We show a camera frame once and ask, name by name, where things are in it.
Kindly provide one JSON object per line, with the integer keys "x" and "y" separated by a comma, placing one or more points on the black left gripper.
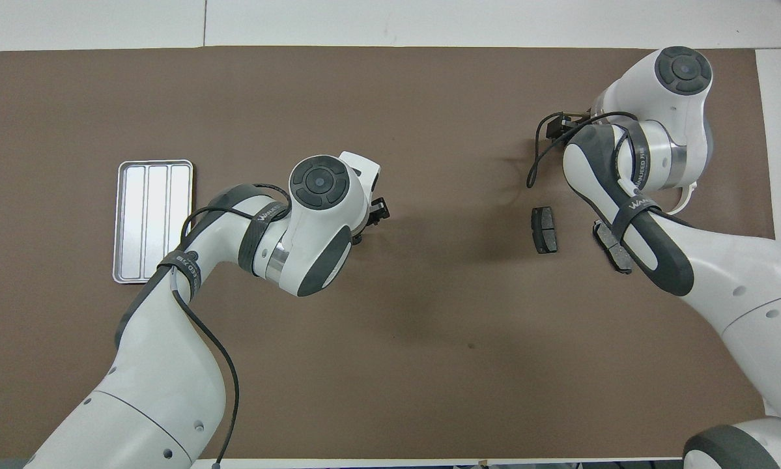
{"x": 359, "y": 236}

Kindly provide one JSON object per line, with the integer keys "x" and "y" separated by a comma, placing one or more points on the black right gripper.
{"x": 555, "y": 127}

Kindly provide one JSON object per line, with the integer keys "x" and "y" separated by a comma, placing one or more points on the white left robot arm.
{"x": 169, "y": 391}

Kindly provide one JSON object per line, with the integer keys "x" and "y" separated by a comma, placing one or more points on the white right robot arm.
{"x": 722, "y": 260}

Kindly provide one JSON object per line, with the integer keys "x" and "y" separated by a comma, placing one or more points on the silver metal compartment tray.
{"x": 142, "y": 208}

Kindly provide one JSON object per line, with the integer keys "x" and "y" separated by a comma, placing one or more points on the short dark grey brake pad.
{"x": 544, "y": 231}

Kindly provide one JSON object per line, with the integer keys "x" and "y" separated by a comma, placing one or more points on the long dark grey brake pad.
{"x": 604, "y": 240}

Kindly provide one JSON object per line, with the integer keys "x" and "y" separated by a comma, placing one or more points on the brown table mat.
{"x": 377, "y": 404}

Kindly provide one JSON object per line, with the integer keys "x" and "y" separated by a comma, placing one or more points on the white semicircular plastic bracket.
{"x": 692, "y": 192}

